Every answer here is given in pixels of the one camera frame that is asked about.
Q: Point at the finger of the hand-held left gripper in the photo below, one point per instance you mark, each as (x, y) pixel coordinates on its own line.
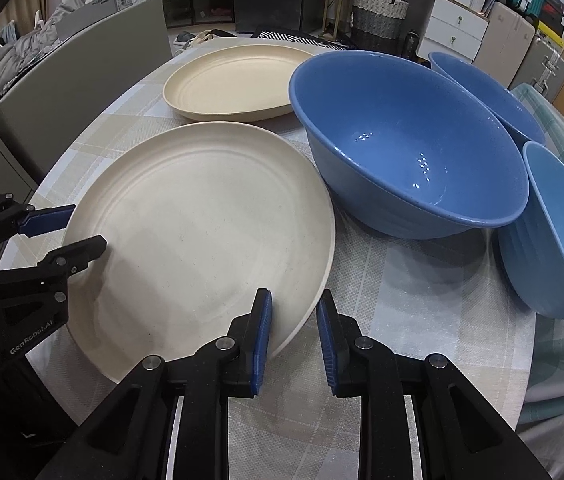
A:
(46, 220)
(81, 250)

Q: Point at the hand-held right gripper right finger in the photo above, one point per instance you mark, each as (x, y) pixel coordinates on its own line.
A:
(329, 350)

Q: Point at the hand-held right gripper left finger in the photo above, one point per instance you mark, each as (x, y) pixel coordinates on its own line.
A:
(262, 342)

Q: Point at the cream ribbed plate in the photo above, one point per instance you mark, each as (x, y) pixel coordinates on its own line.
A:
(196, 240)
(232, 85)

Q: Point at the light blue bowl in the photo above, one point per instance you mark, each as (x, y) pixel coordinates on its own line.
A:
(557, 220)

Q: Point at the grey jacket pile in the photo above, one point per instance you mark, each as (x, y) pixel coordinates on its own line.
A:
(16, 55)

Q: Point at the printed tote bag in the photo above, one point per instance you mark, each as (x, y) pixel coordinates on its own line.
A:
(196, 40)

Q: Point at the patterned rug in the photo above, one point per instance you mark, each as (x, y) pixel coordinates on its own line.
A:
(287, 35)

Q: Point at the black water bottle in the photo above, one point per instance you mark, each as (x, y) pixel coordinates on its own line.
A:
(411, 45)

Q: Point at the woven laundry basket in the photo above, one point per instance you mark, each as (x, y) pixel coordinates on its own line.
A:
(379, 15)

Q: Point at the silver suitcase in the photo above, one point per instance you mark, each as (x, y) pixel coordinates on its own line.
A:
(542, 67)

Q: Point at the beige suitcase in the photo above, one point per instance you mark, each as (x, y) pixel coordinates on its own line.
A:
(507, 40)

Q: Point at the white dresser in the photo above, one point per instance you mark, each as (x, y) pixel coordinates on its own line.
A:
(454, 15)

